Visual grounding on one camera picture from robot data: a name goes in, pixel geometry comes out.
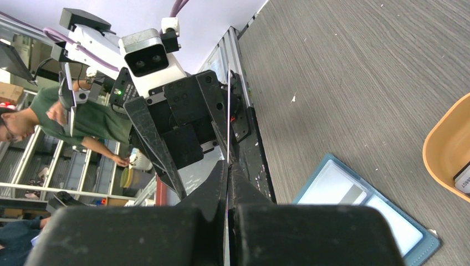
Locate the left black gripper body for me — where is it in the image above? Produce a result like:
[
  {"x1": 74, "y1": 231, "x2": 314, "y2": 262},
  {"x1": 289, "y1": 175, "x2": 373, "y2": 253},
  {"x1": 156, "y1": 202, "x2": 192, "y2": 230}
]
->
[{"x1": 146, "y1": 70, "x2": 251, "y2": 169}]

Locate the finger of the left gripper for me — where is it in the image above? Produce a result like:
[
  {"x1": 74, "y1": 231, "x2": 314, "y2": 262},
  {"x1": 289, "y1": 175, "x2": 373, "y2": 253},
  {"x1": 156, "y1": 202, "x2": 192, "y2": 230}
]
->
[
  {"x1": 124, "y1": 96, "x2": 187, "y2": 200},
  {"x1": 196, "y1": 70, "x2": 235, "y2": 162}
]

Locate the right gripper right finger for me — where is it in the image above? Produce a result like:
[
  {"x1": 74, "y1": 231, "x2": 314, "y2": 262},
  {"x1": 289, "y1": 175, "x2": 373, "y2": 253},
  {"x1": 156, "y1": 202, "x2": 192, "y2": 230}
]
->
[{"x1": 227, "y1": 163, "x2": 404, "y2": 265}]

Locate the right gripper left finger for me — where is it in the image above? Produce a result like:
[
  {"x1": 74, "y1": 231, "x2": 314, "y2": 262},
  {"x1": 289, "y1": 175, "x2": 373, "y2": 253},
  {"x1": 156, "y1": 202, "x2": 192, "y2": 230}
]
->
[{"x1": 26, "y1": 161, "x2": 228, "y2": 265}]

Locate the thin white card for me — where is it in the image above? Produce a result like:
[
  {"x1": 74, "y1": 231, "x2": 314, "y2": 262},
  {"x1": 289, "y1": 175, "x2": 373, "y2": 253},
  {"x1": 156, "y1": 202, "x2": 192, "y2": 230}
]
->
[{"x1": 226, "y1": 63, "x2": 231, "y2": 165}]

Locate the blue leather card holder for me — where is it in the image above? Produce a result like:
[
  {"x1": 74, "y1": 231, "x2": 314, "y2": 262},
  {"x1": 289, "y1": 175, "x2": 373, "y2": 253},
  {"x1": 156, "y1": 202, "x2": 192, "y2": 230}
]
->
[{"x1": 293, "y1": 154, "x2": 441, "y2": 265}]

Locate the black and white card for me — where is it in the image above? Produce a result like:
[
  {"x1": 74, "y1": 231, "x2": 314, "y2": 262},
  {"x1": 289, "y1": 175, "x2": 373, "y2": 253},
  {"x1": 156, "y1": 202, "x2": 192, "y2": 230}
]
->
[{"x1": 294, "y1": 160, "x2": 367, "y2": 205}]

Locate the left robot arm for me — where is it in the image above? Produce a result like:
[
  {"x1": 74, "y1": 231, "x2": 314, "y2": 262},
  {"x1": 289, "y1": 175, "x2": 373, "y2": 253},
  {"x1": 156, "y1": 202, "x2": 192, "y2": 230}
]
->
[{"x1": 44, "y1": 8, "x2": 254, "y2": 199}]

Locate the grey card in tray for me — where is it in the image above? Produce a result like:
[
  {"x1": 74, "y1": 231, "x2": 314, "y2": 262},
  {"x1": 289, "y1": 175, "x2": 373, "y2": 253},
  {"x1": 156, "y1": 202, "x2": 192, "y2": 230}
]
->
[{"x1": 453, "y1": 162, "x2": 469, "y2": 195}]

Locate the person in background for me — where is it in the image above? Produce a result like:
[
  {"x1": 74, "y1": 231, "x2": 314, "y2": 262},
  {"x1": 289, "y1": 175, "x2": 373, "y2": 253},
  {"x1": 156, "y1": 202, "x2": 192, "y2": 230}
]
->
[{"x1": 0, "y1": 79, "x2": 134, "y2": 168}]

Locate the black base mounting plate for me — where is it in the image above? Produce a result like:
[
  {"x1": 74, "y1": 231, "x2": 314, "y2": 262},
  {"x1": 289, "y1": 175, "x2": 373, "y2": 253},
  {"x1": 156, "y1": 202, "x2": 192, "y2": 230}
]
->
[{"x1": 231, "y1": 73, "x2": 277, "y2": 204}]

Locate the oval wooden tray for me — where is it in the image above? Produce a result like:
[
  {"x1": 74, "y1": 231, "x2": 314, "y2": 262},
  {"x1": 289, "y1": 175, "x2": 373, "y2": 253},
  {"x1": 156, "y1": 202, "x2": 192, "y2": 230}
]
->
[{"x1": 422, "y1": 94, "x2": 469, "y2": 202}]

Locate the aluminium frame rail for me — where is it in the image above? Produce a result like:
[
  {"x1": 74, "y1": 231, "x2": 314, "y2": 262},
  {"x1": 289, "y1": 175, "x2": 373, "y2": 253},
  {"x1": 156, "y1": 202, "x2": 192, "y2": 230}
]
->
[{"x1": 199, "y1": 27, "x2": 254, "y2": 107}]

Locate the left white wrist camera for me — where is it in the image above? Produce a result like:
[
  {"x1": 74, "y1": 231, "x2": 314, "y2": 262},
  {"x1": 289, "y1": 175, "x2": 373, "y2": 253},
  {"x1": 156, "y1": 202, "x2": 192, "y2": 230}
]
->
[{"x1": 119, "y1": 17, "x2": 187, "y2": 98}]

